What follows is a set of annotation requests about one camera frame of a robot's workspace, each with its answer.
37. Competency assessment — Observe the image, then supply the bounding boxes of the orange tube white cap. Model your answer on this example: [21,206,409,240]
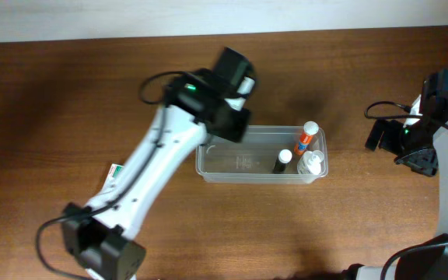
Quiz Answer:
[293,121,319,156]

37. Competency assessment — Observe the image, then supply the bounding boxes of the black bottle white cap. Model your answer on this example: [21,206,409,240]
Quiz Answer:
[272,149,292,174]

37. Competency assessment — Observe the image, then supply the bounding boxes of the white pump bottle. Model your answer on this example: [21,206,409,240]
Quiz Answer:
[297,150,324,175]

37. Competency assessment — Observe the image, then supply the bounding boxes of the white green carton box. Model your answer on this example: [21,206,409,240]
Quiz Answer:
[101,163,124,191]

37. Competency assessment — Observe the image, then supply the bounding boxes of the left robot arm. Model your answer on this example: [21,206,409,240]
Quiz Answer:
[61,47,257,279]

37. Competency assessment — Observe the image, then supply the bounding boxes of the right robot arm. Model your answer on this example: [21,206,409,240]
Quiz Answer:
[342,69,448,280]

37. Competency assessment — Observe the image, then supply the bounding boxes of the clear plastic container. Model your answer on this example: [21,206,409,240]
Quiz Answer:
[195,125,328,184]

